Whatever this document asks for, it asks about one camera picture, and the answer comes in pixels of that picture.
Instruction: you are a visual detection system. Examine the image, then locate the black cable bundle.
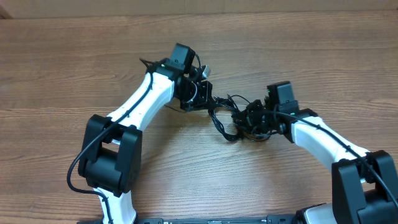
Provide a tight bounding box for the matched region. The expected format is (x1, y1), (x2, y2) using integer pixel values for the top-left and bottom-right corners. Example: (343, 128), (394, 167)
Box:
(207, 94), (271, 142)

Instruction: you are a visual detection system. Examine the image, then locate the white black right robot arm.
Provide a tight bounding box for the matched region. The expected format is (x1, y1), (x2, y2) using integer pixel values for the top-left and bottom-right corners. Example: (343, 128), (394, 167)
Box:
(233, 82), (397, 224)

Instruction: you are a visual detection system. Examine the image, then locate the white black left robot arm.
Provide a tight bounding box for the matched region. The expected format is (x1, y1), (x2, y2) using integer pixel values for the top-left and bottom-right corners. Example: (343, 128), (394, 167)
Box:
(70, 44), (212, 223)

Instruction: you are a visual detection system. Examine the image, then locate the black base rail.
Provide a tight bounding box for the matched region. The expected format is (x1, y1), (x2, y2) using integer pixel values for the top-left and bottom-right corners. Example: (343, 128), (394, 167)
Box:
(134, 214), (305, 224)

